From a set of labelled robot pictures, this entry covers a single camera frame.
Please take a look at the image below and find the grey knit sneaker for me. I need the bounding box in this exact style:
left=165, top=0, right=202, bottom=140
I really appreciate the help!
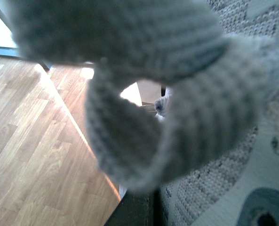
left=154, top=87, right=172, bottom=121
left=8, top=0, right=279, bottom=226

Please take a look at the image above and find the black metal shoe rack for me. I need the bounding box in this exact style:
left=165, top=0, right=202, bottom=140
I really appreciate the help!
left=105, top=189, right=167, bottom=226

